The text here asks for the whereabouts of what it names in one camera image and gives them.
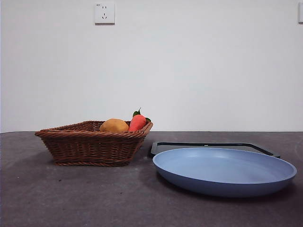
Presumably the white wall socket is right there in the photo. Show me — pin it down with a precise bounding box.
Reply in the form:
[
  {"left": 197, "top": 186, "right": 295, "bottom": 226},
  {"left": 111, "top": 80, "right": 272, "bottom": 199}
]
[{"left": 94, "top": 1, "right": 116, "bottom": 25}]

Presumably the yellow-brown potato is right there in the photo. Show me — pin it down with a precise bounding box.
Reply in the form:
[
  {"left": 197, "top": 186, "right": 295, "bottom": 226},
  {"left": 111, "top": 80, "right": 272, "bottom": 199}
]
[{"left": 99, "top": 118, "right": 130, "bottom": 133}]

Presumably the blue round plate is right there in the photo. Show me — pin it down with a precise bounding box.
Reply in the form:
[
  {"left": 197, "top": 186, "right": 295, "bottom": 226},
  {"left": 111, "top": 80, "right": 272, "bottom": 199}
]
[{"left": 152, "top": 147, "right": 297, "bottom": 198}]

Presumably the brown wicker basket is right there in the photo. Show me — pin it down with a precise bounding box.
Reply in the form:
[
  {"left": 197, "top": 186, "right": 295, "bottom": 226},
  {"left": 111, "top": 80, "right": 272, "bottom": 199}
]
[{"left": 35, "top": 120, "right": 154, "bottom": 166}]

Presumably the black rectangular tray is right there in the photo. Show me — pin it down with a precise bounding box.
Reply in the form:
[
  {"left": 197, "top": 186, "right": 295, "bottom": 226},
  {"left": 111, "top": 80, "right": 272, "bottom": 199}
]
[{"left": 149, "top": 141, "right": 281, "bottom": 159}]

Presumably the orange carrot with green leaves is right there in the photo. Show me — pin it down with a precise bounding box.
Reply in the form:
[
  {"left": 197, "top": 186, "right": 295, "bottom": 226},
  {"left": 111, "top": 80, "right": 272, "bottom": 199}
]
[{"left": 128, "top": 107, "right": 152, "bottom": 132}]

